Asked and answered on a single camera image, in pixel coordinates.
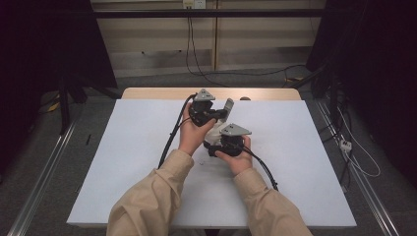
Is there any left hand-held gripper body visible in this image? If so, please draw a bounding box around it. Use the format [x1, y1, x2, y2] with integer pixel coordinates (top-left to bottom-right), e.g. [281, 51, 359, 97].
[188, 88, 229, 128]

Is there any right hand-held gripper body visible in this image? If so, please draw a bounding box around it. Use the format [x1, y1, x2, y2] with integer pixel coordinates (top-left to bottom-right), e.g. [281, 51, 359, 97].
[207, 123, 253, 157]

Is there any person's right hand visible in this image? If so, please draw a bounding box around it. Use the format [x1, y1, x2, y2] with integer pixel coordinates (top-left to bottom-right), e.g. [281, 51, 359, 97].
[214, 135, 254, 177]

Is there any person's left hand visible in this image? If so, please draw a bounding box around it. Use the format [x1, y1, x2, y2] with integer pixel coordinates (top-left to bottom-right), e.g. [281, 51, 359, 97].
[177, 102, 218, 157]

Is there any black horizontal bar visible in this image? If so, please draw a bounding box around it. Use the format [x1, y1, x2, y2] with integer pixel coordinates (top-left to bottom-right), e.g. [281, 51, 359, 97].
[92, 8, 327, 19]

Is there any black metal stand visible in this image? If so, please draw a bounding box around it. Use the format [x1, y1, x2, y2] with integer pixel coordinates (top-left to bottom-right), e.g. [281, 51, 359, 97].
[289, 63, 343, 134]
[58, 73, 121, 136]

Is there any black curtain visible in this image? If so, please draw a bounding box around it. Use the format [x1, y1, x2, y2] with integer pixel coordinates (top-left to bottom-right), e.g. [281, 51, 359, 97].
[0, 0, 118, 178]
[306, 0, 417, 180]

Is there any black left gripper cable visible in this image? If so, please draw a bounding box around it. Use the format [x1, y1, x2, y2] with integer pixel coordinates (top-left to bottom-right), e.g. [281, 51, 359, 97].
[157, 92, 198, 170]

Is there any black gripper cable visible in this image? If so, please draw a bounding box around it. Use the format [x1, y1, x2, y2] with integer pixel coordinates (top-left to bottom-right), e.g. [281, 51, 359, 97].
[157, 92, 198, 170]
[242, 146, 280, 192]

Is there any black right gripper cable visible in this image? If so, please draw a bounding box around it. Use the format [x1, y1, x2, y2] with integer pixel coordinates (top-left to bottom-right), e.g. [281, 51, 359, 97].
[242, 146, 280, 192]

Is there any black wall cable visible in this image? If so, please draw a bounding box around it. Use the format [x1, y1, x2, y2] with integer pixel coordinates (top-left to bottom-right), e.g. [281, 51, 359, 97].
[185, 16, 308, 88]

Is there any white wall outlet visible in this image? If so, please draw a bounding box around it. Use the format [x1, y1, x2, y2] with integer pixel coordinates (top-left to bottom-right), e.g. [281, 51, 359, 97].
[182, 0, 208, 10]

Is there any white cable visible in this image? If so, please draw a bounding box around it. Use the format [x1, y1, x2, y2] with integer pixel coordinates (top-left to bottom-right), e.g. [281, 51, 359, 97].
[336, 106, 382, 179]

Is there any aluminium floor rail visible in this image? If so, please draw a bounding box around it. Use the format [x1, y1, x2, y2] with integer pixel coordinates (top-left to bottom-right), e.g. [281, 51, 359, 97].
[6, 109, 85, 236]
[315, 98, 401, 236]

